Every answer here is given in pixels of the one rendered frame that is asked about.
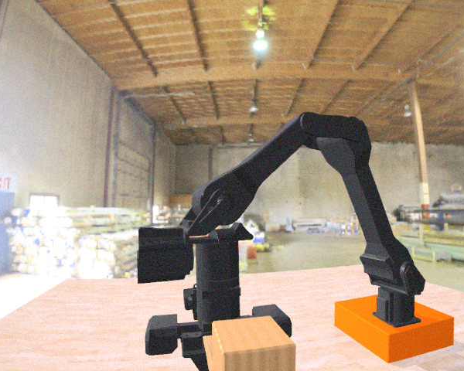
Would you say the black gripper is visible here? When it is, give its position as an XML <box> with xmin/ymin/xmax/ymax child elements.
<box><xmin>145</xmin><ymin>275</ymin><xmax>292</xmax><ymax>371</ymax></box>

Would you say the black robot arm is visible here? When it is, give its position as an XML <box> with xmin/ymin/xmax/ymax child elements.
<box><xmin>137</xmin><ymin>111</ymin><xmax>425</xmax><ymax>328</ymax></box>

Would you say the light wooden rail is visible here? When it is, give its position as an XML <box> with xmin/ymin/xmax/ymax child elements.
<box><xmin>203</xmin><ymin>335</ymin><xmax>213</xmax><ymax>371</ymax></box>

